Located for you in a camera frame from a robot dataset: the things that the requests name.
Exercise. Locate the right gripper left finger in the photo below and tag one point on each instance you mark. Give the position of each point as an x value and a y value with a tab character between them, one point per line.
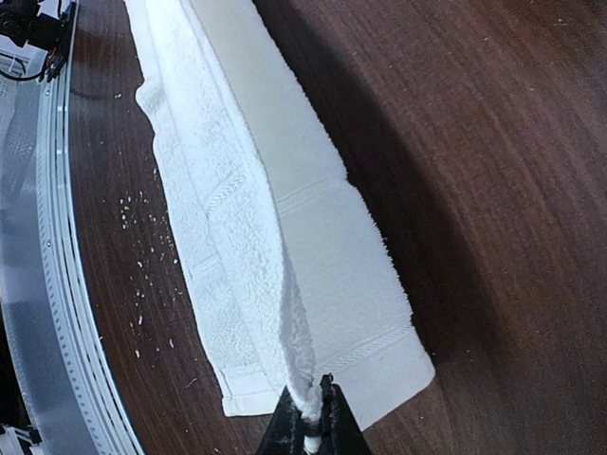
285	431

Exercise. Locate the white towel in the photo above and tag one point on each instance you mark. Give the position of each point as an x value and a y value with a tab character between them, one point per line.
284	265

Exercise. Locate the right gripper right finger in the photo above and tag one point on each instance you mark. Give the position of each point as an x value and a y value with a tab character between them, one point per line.
340	431

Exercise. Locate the front aluminium rail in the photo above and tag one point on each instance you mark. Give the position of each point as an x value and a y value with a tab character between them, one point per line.
55	347

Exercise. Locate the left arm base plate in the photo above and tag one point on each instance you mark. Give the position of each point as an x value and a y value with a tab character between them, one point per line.
38	28

